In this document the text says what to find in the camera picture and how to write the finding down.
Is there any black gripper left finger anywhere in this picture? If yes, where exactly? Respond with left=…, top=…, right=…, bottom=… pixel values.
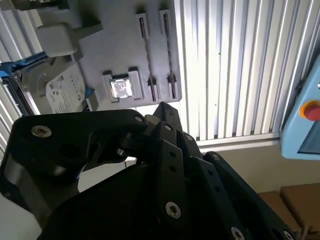
left=3, top=108, right=189, bottom=223

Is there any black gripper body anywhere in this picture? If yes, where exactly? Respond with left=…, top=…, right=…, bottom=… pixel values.
left=39, top=162, right=227, bottom=240

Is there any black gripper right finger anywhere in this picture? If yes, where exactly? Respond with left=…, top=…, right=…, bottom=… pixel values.
left=153, top=101, right=301, bottom=240

